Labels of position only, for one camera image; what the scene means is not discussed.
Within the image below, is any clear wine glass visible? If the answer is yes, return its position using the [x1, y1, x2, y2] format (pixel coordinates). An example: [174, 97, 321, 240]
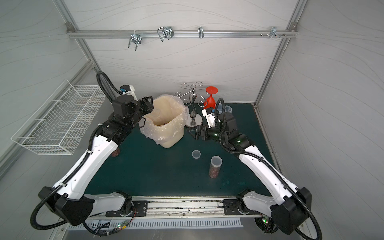
[225, 105, 232, 113]

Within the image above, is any white vent strip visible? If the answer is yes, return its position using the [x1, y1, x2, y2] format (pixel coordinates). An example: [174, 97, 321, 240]
[68, 217, 244, 231]

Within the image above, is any aluminium top rail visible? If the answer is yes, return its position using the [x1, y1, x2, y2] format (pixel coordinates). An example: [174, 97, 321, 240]
[67, 29, 299, 39]

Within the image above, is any jar with flowers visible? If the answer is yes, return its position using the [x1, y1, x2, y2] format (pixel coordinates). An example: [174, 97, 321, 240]
[209, 156, 223, 179]
[111, 148, 121, 158]

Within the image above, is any white wire basket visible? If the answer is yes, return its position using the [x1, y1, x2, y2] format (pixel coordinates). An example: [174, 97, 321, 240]
[11, 80, 106, 156]

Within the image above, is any red plastic wine glass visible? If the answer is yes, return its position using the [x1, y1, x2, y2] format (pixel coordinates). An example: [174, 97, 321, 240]
[203, 86, 218, 109]

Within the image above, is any chrome glass holder stand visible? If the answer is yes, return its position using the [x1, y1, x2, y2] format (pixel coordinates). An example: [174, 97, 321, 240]
[174, 82, 206, 128]

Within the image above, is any metal hook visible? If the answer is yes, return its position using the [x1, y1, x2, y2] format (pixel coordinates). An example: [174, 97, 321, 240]
[157, 26, 175, 42]
[128, 33, 142, 51]
[198, 27, 204, 39]

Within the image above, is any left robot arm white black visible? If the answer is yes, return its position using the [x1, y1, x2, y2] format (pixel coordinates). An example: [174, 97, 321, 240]
[30, 71, 154, 230]

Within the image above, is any cream trash bin with bag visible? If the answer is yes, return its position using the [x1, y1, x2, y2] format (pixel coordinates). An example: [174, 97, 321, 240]
[140, 95, 189, 149]

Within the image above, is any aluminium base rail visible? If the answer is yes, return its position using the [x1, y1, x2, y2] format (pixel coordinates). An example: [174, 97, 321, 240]
[89, 196, 307, 218]

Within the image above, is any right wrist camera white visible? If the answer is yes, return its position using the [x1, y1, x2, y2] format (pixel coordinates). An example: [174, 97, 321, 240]
[202, 107, 216, 128]

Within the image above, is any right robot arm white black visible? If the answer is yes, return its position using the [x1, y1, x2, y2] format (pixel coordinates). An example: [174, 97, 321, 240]
[189, 98, 323, 240]

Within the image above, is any clear plastic jar lid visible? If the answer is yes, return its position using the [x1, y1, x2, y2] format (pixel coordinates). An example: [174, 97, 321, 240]
[192, 150, 201, 159]

